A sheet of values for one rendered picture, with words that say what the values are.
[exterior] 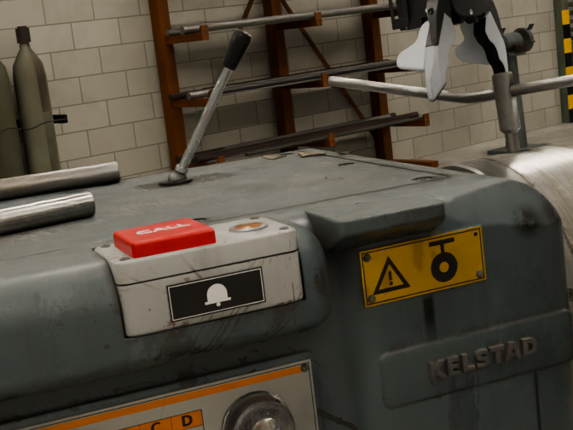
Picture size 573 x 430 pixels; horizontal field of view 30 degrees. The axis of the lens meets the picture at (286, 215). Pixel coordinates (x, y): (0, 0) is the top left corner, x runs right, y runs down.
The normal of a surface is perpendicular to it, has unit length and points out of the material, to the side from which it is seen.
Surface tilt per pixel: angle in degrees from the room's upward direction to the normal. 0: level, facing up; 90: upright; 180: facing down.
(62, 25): 90
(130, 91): 90
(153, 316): 90
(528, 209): 61
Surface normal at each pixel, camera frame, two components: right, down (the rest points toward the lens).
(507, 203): 0.35, -0.39
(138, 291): 0.37, 0.12
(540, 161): -0.01, -0.91
